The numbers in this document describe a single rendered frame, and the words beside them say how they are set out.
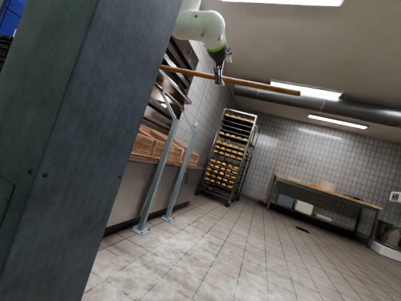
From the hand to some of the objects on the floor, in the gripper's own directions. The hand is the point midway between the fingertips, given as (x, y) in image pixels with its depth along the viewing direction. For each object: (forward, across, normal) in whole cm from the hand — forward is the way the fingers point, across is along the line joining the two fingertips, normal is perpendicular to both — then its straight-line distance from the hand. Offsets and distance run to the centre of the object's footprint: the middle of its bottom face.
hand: (225, 72), depth 109 cm
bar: (+35, +120, -50) cm, 135 cm away
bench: (+53, +120, -71) cm, 149 cm away
